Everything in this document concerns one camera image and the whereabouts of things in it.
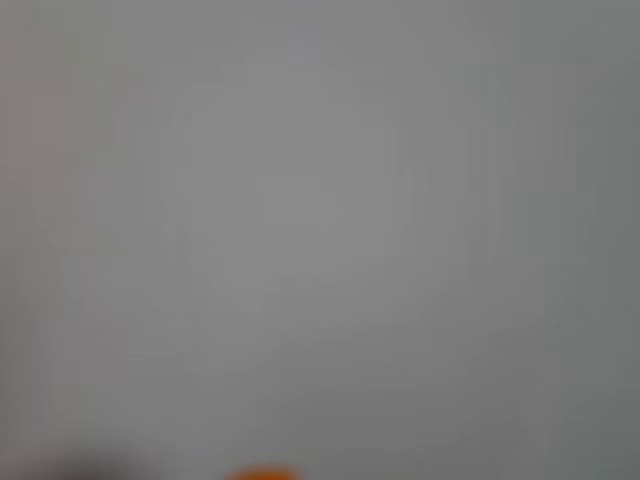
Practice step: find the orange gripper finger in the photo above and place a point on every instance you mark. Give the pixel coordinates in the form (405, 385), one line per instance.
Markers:
(262, 474)

